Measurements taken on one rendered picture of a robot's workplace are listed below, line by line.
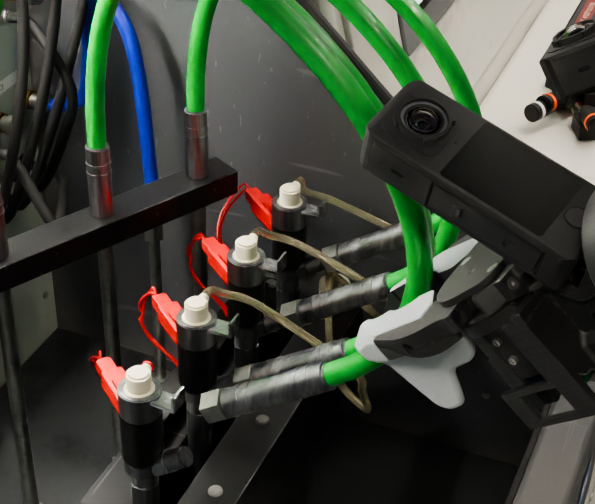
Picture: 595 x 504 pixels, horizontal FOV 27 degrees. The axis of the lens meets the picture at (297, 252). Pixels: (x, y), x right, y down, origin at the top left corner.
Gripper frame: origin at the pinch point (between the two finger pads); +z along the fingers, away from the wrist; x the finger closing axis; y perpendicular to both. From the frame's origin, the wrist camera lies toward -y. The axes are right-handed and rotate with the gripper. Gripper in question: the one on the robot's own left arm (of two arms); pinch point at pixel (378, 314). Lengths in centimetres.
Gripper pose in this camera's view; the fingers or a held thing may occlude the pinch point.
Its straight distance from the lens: 69.1
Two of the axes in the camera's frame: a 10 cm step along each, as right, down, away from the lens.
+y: 6.6, 7.4, 1.5
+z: -4.8, 2.6, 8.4
